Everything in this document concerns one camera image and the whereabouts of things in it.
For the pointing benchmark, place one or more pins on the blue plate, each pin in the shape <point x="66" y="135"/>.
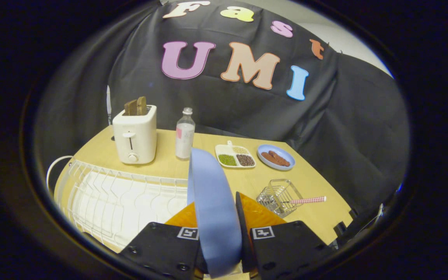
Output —
<point x="214" y="217"/>

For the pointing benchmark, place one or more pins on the brown sausage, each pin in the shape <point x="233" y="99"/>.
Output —
<point x="279" y="157"/>
<point x="270" y="158"/>

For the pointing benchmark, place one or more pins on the small blue dish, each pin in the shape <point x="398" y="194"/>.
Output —
<point x="276" y="156"/>

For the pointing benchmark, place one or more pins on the brown toast slice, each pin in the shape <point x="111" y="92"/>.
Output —
<point x="142" y="105"/>
<point x="131" y="107"/>

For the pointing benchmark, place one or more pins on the clear plastic bottle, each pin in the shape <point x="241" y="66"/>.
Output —
<point x="185" y="134"/>

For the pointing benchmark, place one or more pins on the black backdrop cloth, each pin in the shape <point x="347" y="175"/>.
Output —
<point x="247" y="97"/>

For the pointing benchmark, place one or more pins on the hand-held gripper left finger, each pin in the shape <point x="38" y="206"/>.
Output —
<point x="165" y="249"/>

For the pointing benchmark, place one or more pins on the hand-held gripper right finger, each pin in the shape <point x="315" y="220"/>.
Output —
<point x="286" y="249"/>

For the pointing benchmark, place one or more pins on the white divided tray with beans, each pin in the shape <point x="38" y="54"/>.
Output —
<point x="235" y="156"/>

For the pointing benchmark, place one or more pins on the white toaster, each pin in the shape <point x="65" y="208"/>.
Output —
<point x="135" y="136"/>

